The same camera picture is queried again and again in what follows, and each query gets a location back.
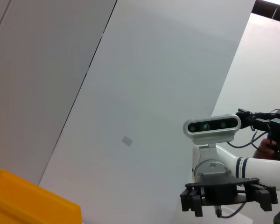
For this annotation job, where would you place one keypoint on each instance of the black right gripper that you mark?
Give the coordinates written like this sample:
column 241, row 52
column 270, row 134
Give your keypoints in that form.
column 220, row 194

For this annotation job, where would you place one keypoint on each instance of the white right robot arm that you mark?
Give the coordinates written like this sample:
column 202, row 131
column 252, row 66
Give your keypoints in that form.
column 259, row 170

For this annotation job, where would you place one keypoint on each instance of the person's bare hand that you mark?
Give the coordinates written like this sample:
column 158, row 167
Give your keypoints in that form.
column 262, row 149

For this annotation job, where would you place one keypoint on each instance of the yellow plastic storage bin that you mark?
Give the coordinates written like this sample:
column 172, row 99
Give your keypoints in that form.
column 25, row 200

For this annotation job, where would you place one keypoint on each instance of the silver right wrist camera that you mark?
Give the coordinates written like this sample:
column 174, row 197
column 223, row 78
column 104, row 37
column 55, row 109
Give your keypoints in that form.
column 210, row 127

